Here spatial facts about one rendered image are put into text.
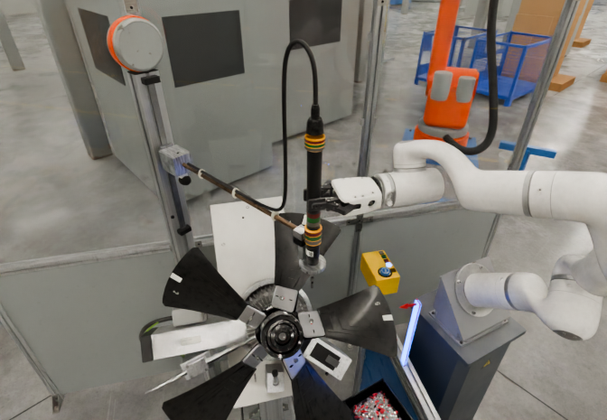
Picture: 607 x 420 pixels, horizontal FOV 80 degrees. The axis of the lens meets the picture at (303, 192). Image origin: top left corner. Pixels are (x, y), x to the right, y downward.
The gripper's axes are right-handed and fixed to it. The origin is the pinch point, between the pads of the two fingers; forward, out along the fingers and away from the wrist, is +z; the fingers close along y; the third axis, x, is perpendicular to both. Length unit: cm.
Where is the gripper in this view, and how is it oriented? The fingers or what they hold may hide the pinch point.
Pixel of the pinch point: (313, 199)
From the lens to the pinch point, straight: 84.4
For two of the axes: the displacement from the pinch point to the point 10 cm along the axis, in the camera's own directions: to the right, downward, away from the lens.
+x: 0.1, -8.4, -5.4
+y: -2.3, -5.2, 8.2
